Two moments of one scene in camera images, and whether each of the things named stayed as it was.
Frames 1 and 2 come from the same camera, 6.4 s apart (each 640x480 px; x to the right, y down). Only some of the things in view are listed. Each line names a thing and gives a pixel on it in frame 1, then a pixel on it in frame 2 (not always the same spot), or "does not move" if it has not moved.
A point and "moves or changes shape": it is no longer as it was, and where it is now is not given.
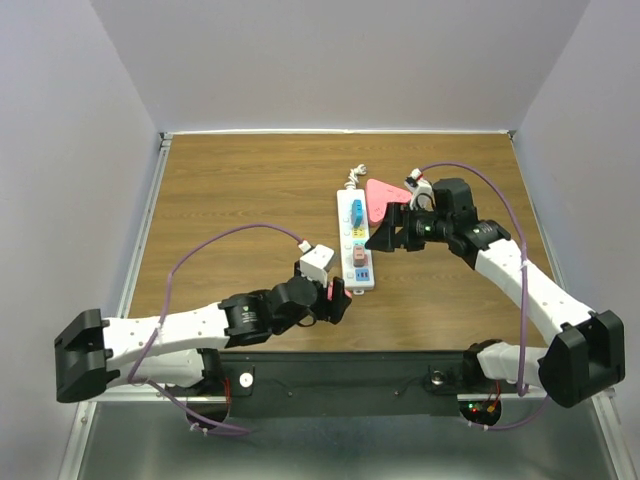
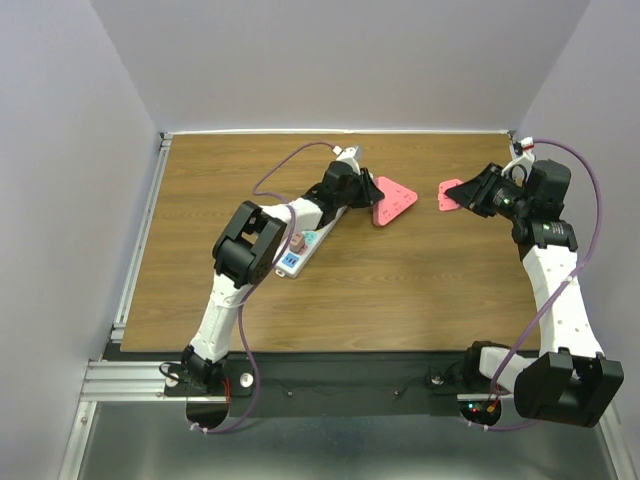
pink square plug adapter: x=329 y=291 moves or changes shape
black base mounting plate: x=411 y=383 does not move
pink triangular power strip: x=378 y=195 moves or changes shape
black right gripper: x=396 y=215 -> x=474 y=193
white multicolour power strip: x=354 y=259 -> x=291 y=264
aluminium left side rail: x=159 y=169 does not move
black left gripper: x=332 y=309 -> x=367 y=193
